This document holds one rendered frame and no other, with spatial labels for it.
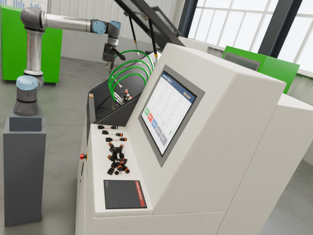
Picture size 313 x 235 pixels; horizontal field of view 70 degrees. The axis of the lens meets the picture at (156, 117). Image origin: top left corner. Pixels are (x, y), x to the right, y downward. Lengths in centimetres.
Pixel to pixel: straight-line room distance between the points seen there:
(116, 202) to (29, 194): 114
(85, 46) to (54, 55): 339
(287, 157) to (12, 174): 166
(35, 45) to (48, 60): 326
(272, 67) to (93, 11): 593
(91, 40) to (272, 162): 761
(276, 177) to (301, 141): 19
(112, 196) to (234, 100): 58
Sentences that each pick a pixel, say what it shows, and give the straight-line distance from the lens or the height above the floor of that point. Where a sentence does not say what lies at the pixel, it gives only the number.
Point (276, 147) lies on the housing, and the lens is 104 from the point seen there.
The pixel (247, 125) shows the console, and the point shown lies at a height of 137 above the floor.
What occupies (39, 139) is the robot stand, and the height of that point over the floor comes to 76.
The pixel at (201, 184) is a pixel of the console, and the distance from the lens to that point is 93.
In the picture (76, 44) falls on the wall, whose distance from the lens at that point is 818.
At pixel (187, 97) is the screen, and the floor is 139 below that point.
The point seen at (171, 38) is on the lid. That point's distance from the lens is 136.
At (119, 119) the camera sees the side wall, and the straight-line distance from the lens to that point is 145.
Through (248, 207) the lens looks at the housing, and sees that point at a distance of 119.
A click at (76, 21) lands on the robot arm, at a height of 153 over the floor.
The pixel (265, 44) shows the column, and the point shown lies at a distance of 534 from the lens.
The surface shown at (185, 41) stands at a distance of 457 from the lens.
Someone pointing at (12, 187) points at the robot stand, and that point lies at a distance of 191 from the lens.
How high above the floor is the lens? 162
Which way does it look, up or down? 22 degrees down
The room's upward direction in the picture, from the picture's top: 15 degrees clockwise
